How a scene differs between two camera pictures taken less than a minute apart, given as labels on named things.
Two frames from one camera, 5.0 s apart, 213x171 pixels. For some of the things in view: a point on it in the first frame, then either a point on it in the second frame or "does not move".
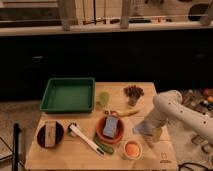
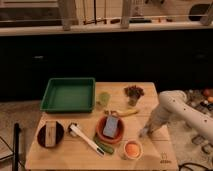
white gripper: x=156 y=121 to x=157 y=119
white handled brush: x=74 y=131 does not move
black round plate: x=41 y=134 does not move
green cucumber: x=105 y=148 does not move
